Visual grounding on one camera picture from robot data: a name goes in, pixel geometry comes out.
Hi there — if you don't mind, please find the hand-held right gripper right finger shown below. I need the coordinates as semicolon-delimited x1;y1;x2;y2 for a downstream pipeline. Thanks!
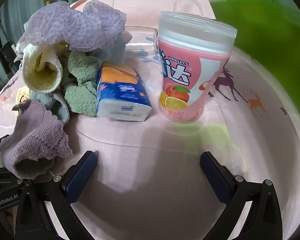
200;151;283;240

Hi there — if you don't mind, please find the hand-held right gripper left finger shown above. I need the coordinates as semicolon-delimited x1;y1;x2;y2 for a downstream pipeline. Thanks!
15;151;98;240

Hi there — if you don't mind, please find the purple knit cloth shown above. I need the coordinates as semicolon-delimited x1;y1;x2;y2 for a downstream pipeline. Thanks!
0;99;73;179

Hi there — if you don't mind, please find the green fluffy cloth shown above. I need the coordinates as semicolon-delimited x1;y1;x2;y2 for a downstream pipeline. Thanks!
67;51;102;83
64;81;98;117

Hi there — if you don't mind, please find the yellow fluffy cloth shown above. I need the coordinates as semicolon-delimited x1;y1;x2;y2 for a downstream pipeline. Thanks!
20;42;64;94

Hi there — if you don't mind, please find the small blue white carton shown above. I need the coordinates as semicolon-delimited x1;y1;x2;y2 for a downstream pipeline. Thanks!
96;61;152;122

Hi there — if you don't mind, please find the light blue knit cloth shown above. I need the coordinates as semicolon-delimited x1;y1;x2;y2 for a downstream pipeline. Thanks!
30;90;70;124

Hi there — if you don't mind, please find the pink printed tablecloth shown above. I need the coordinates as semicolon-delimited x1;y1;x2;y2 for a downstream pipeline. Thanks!
0;0;300;240

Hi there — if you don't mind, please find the pink gum jar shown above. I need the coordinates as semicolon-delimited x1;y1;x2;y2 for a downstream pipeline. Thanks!
157;11;238;123

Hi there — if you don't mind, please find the dark chair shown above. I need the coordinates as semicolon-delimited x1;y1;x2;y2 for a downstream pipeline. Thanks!
0;39;18;77

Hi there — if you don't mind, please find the blue plush mouse toy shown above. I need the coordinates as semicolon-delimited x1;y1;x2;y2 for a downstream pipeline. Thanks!
97;31;133;64

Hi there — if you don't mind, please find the clear glass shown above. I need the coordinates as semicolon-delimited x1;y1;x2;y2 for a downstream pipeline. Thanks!
124;26;158;54

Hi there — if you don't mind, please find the purple mesh cloth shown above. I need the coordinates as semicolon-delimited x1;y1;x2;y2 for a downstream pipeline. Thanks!
19;0;127;55

